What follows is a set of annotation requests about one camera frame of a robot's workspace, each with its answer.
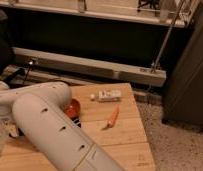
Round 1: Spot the long white baseboard rail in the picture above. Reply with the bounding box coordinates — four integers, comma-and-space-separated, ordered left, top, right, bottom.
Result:
13, 47, 167, 87

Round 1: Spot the dark grey cabinet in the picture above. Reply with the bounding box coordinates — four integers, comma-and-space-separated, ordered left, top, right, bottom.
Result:
162, 0, 203, 128

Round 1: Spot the red-brown wooden bowl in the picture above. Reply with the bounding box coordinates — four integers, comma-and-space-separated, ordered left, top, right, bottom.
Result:
63, 99, 81, 119

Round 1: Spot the black office chair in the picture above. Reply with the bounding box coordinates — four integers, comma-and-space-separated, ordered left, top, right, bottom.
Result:
0, 9, 15, 75

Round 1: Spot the orange toy carrot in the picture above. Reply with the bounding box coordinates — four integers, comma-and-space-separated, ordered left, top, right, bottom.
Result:
104, 108, 119, 130

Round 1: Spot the black white striped block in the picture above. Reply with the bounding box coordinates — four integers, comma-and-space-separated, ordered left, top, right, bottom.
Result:
72, 118, 81, 128

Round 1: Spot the metal diagonal pole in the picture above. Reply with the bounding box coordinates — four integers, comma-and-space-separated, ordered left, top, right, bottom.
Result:
150, 0, 185, 73

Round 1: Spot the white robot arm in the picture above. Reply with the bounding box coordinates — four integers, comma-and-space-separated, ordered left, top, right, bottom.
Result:
0, 81, 124, 171

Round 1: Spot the white rectangular box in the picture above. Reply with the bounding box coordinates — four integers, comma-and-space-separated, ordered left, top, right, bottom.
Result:
90, 90, 122, 102

